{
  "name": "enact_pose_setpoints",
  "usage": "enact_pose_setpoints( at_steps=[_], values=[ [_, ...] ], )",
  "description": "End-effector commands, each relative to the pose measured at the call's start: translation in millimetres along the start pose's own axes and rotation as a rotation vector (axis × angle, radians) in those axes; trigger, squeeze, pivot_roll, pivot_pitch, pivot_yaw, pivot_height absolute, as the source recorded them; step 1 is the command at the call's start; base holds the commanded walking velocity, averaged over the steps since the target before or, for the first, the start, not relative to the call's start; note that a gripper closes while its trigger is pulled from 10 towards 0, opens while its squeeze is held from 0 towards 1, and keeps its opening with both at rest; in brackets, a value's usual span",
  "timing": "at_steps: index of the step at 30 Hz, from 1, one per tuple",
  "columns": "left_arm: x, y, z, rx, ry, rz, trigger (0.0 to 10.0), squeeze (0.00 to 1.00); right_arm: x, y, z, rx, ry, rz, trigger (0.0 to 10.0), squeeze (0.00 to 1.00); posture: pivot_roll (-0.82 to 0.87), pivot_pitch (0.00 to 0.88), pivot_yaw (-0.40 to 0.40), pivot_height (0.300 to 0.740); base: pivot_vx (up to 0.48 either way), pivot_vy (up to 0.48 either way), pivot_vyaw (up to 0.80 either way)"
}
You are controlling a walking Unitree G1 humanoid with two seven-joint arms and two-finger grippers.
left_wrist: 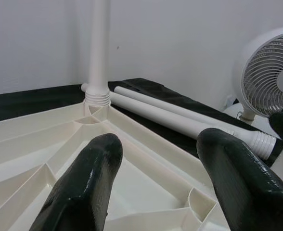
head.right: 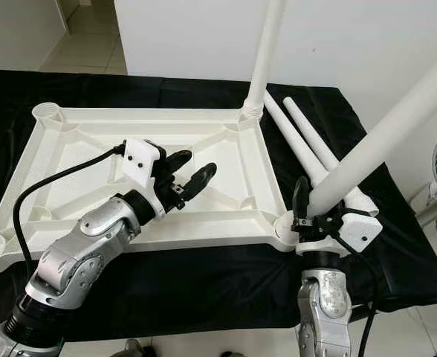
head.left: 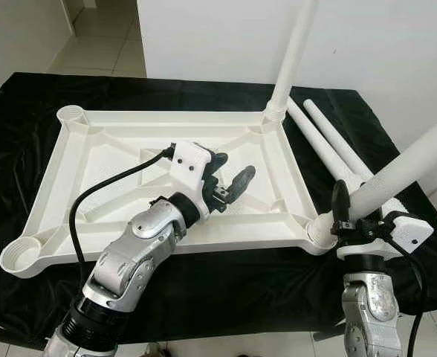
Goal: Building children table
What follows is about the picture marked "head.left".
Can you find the grey right robot foot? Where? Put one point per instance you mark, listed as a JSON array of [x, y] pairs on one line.
[[252, 354]]

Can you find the white plastic table top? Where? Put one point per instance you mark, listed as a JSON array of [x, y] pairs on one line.
[[99, 149]]

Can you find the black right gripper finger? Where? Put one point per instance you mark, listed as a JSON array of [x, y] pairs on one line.
[[341, 201]]

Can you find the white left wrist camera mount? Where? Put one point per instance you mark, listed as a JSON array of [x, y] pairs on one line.
[[192, 160]]

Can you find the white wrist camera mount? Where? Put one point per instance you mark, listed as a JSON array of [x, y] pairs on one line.
[[412, 230], [192, 160]]

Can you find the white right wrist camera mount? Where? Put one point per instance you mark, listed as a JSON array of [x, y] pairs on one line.
[[412, 230]]

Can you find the black tablecloth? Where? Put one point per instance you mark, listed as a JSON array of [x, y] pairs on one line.
[[241, 297]]

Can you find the grey left robot foot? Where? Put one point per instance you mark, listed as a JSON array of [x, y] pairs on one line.
[[155, 349]]

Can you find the grey robot foot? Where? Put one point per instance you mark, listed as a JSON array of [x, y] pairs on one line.
[[155, 349], [252, 354]]

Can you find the white plastic table leg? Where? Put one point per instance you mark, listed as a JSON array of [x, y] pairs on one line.
[[337, 134], [319, 141], [293, 52], [404, 167]]

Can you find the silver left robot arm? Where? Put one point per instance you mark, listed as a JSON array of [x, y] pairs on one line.
[[125, 260]]

